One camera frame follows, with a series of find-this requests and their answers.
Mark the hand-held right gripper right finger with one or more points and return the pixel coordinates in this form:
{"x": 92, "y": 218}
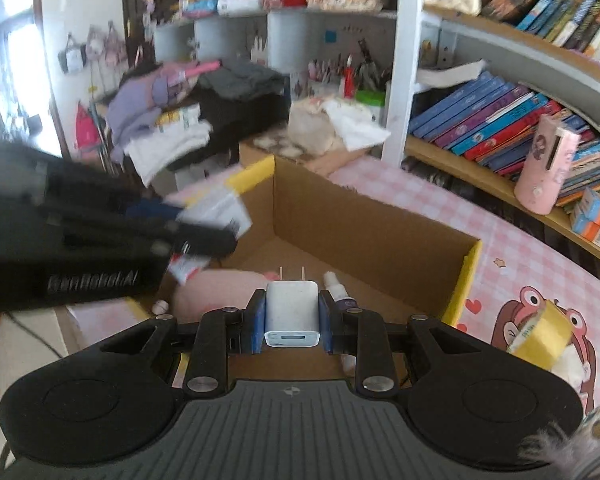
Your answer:
{"x": 327, "y": 325}

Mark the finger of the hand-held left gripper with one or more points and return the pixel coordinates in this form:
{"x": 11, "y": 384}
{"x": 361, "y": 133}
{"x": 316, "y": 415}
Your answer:
{"x": 155, "y": 212}
{"x": 205, "y": 242}

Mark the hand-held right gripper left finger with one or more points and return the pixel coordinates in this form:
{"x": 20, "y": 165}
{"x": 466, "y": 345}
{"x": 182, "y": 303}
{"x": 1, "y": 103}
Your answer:
{"x": 256, "y": 325}

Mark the white charger plug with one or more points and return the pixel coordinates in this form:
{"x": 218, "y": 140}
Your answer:
{"x": 292, "y": 310}

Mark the small spray bottle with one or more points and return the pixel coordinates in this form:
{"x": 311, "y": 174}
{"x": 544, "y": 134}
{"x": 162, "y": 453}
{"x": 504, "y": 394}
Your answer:
{"x": 332, "y": 282}

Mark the pink plush pig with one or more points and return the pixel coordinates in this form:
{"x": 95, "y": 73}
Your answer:
{"x": 215, "y": 295}

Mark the yellow cardboard box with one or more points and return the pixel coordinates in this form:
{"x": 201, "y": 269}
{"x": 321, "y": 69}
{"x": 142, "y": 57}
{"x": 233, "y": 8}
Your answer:
{"x": 380, "y": 240}

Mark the yellow tape roll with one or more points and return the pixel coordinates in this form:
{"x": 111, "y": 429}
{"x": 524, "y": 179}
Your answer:
{"x": 540, "y": 335}

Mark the purple garment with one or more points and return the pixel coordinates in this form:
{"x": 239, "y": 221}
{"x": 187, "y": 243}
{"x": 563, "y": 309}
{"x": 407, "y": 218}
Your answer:
{"x": 130, "y": 110}

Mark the pink hanging bag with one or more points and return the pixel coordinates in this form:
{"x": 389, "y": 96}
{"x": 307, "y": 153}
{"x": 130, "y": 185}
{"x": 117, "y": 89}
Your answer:
{"x": 87, "y": 130}

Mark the wooden chessboard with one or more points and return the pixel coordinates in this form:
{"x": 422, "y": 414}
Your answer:
{"x": 280, "y": 145}

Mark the grey folded garment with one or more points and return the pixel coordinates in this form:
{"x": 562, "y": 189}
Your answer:
{"x": 240, "y": 80}

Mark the small hanging pouch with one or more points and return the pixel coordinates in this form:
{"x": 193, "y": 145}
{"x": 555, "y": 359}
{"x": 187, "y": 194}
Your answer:
{"x": 95, "y": 42}
{"x": 72, "y": 57}
{"x": 116, "y": 45}

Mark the blue-pink wipes pack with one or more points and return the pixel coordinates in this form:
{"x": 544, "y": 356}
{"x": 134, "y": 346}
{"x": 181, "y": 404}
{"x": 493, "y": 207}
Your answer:
{"x": 200, "y": 9}

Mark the bunch of brushes and pens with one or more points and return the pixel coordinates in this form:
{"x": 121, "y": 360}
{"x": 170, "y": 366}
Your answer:
{"x": 345, "y": 70}

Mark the white wipes pack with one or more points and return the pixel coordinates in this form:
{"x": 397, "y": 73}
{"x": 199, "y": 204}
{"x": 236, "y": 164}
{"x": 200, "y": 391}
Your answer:
{"x": 240, "y": 5}

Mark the white side shelf unit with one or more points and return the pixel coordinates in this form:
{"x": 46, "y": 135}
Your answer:
{"x": 300, "y": 35}

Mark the blue sticky note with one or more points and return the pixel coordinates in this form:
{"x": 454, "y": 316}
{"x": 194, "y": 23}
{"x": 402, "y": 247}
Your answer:
{"x": 330, "y": 36}

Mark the grey fluffy sleeve cuff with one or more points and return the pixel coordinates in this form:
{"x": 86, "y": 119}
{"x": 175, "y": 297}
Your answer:
{"x": 545, "y": 447}

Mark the row of blue-spined books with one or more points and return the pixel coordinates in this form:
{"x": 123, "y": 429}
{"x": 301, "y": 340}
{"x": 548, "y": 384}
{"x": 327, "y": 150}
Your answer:
{"x": 480, "y": 120}

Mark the pink cylindrical device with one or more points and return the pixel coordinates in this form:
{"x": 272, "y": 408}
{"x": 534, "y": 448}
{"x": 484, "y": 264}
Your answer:
{"x": 545, "y": 170}

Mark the white-framed wooden bookshelf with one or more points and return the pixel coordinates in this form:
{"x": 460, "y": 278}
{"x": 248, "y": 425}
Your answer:
{"x": 405, "y": 60}

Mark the thick paperback book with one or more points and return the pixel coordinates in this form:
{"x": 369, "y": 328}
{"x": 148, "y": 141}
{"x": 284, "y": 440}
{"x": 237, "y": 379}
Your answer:
{"x": 450, "y": 74}

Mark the orange and white boxes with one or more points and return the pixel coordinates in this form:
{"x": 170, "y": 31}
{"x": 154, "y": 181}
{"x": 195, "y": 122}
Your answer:
{"x": 595, "y": 207}

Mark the row of dark mixed books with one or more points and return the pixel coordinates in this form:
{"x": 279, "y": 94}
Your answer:
{"x": 555, "y": 5}

